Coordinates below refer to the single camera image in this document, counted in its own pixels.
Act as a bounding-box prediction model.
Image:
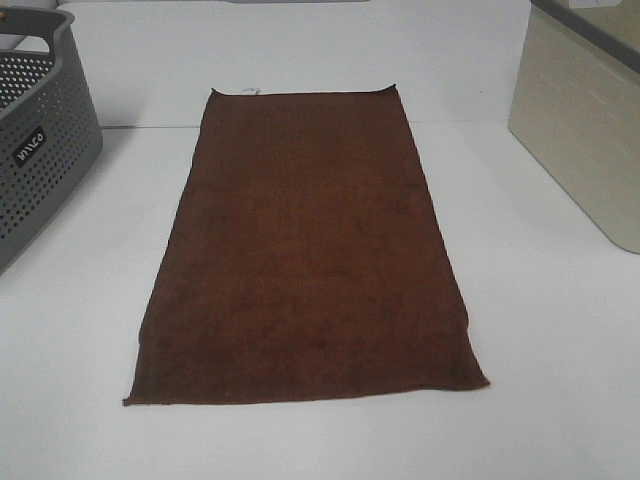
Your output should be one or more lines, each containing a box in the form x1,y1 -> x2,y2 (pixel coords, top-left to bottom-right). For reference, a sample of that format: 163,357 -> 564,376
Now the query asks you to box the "brown towel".
127,86 -> 488,405

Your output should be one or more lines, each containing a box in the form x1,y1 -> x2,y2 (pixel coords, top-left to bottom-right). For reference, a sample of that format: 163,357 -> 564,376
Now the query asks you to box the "beige storage bin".
508,1 -> 639,253

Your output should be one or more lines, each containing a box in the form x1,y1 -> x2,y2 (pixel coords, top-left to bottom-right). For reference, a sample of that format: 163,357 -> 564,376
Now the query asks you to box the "grey perforated plastic basket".
1,7 -> 103,266

